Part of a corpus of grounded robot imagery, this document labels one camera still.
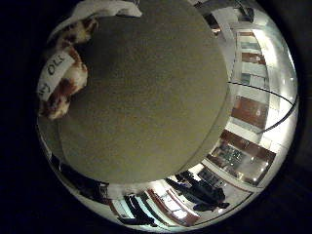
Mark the brown spotted giraffe plush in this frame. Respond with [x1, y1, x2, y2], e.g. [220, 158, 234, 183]
[36, 17, 99, 121]

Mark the thin black cable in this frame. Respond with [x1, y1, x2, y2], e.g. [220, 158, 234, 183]
[227, 80, 299, 135]

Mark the person in dark clothes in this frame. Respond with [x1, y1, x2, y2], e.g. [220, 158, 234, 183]
[167, 170, 230, 213]

